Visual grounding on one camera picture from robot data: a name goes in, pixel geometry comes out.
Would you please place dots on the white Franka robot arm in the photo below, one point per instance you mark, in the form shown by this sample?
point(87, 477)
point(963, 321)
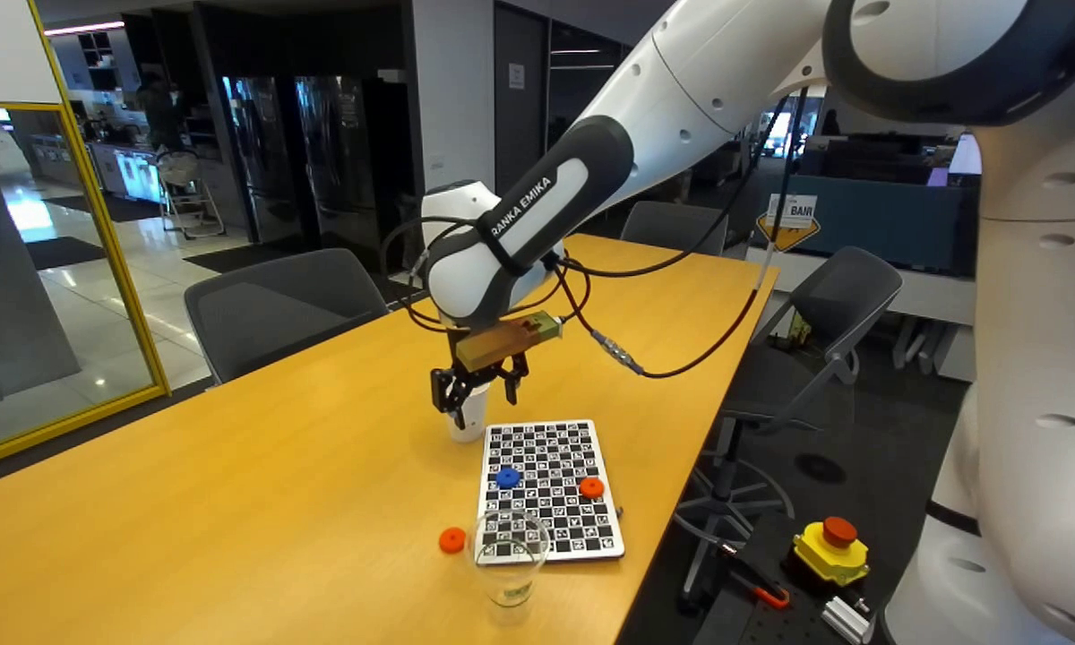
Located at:
point(684, 85)

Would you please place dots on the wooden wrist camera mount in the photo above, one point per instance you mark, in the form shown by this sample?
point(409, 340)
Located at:
point(505, 347)

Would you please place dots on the checkered calibration board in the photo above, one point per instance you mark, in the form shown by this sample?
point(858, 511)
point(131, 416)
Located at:
point(550, 524)

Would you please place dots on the yellow framed glass partition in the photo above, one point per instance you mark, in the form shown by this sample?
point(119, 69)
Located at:
point(115, 238)

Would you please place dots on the clear glass cup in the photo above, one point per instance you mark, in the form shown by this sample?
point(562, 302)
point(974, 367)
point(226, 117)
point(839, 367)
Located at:
point(508, 587)

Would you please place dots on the white orange sign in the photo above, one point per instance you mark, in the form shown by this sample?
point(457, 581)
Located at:
point(789, 235)

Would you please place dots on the grey office chair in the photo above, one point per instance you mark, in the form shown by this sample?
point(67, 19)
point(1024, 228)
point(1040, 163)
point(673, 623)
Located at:
point(846, 300)
point(675, 228)
point(274, 309)

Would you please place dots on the yellow red emergency stop button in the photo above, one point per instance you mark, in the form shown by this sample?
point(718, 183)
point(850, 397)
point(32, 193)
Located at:
point(830, 561)

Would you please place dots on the blue cabinet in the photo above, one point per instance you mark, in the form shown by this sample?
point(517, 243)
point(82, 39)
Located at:
point(884, 228)

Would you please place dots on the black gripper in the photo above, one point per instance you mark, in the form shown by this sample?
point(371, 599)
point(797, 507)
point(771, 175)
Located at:
point(488, 372)

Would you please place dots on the orange disc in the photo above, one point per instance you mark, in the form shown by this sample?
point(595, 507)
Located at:
point(594, 488)
point(452, 539)

